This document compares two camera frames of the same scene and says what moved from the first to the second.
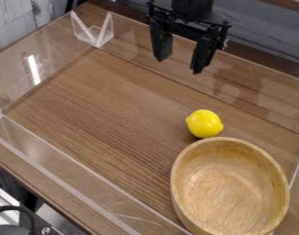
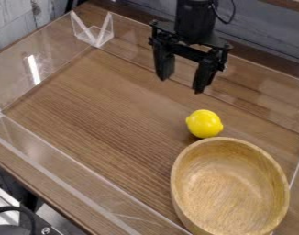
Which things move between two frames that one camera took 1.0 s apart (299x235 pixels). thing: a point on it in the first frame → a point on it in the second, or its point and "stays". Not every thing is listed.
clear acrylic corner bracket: [94, 35] stays
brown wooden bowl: [230, 187] stays
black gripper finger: [205, 52] → [205, 73]
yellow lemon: [203, 123] stays
